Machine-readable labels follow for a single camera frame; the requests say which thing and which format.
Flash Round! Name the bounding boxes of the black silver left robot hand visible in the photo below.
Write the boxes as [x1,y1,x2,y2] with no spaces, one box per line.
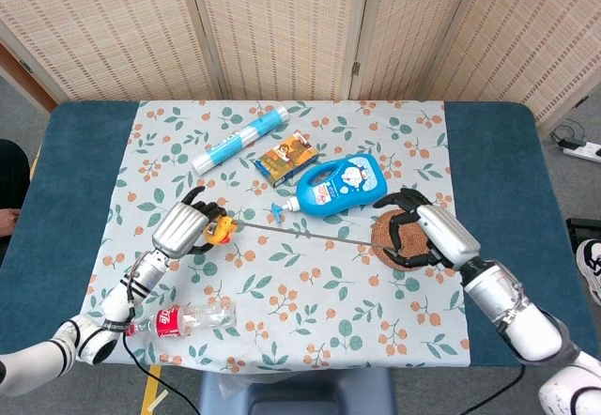
[151,187,226,260]

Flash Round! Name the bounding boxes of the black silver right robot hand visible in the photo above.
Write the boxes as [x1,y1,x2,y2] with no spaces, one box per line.
[373,188,481,273]

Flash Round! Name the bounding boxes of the yellow tape measure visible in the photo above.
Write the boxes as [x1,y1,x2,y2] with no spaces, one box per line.
[202,214,398,252]

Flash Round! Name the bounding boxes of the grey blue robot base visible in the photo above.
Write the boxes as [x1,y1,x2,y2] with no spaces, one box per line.
[196,366,398,415]

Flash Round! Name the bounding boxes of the round woven rattan coaster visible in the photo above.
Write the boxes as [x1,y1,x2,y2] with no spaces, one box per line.
[369,207,445,271]

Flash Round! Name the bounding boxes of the dark blue table cover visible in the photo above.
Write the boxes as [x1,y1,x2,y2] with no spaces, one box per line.
[0,100,583,369]

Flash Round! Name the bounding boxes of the clear plastic cola bottle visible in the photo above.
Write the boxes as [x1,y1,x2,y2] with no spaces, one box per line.
[125,300,237,340]

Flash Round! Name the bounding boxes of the blue white plastic film roll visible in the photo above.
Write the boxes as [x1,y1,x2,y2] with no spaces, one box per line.
[191,106,288,176]

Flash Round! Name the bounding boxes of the blue pump detergent bottle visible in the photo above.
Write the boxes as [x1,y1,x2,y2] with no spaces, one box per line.
[270,152,388,224]

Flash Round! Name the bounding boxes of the blue orange cardboard box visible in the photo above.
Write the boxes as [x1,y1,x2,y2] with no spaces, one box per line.
[254,130,319,187]

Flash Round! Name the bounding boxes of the floral print tablecloth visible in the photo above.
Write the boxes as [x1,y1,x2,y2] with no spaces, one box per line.
[86,99,472,373]

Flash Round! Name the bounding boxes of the black box on floor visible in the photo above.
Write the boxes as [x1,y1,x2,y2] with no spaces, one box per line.
[565,217,601,243]

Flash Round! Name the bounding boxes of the black white sneaker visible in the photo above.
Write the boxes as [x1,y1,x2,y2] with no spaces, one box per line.
[576,238,601,306]

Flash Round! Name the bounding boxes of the white power strip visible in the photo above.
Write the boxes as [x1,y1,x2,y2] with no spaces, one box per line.
[562,141,601,161]

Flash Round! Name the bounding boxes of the person in dark clothing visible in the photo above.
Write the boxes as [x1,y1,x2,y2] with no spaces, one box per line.
[0,139,32,238]

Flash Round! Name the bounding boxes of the woven folding screen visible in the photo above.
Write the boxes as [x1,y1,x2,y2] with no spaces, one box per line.
[0,0,601,125]

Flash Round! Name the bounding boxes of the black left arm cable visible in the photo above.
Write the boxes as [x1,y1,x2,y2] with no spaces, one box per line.
[122,332,208,415]

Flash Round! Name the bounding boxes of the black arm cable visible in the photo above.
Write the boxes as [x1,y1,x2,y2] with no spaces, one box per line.
[462,362,527,415]
[122,332,208,415]

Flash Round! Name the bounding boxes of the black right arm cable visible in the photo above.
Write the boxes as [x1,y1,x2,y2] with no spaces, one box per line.
[462,362,527,415]

